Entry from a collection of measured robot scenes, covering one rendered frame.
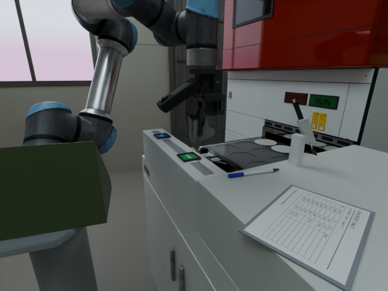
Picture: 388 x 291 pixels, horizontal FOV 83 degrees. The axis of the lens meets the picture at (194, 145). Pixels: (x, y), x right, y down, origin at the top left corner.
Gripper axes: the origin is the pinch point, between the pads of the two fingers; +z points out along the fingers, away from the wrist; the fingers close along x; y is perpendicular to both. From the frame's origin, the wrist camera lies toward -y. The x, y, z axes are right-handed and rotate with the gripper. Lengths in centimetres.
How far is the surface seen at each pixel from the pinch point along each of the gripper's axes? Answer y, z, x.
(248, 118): 58, 6, 48
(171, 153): -2.8, 5.5, 10.5
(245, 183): 5.0, 5.0, -16.6
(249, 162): 24.7, 11.5, 5.2
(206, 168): 2.1, 5.9, -3.8
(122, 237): -15, 102, 97
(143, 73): 40, -19, 221
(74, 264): -35, 37, 11
